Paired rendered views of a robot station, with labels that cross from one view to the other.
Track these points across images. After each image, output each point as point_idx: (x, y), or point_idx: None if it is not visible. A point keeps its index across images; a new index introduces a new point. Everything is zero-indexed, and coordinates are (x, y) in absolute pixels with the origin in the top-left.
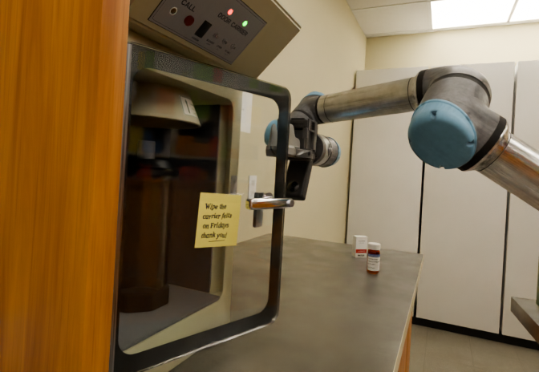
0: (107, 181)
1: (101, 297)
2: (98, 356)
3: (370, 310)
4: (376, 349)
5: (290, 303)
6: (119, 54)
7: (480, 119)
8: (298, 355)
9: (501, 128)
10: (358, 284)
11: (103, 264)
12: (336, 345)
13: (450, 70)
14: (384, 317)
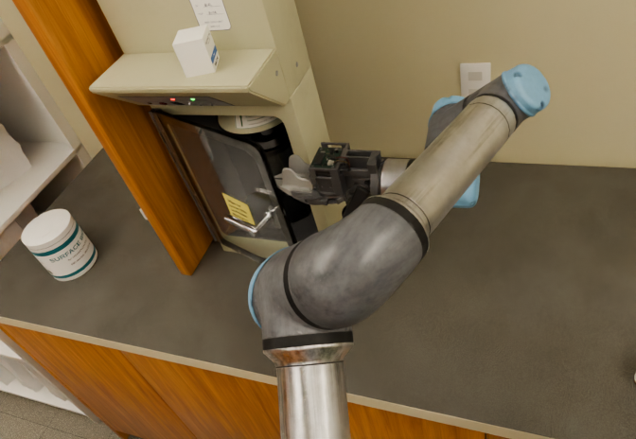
0: (135, 191)
1: (155, 223)
2: (165, 238)
3: (436, 371)
4: None
5: (421, 294)
6: (113, 150)
7: (260, 316)
8: None
9: (263, 346)
10: (546, 359)
11: (150, 215)
12: None
13: (306, 239)
14: (421, 385)
